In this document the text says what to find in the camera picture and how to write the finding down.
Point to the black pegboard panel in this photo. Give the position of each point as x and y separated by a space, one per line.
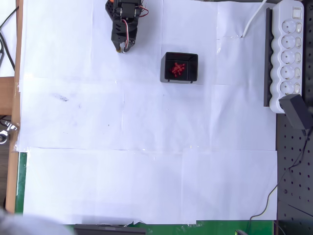
293 183

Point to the black open box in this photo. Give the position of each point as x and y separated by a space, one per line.
192 66

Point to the metal clamp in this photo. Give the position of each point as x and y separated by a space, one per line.
5 134

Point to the blurred grey rounded object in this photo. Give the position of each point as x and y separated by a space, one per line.
24 225

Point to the white paper table cover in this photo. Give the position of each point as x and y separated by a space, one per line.
146 183

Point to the black flat device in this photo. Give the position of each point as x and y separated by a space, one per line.
110 230

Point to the black power adapter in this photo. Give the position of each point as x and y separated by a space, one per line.
294 111

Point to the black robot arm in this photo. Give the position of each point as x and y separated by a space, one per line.
127 11

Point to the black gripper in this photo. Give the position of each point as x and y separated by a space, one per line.
121 40

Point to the green cutting mat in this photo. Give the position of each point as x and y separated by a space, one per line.
20 183

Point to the white power strip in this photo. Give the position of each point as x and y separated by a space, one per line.
277 73

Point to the small black yellow-edged object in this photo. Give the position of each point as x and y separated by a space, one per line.
240 232

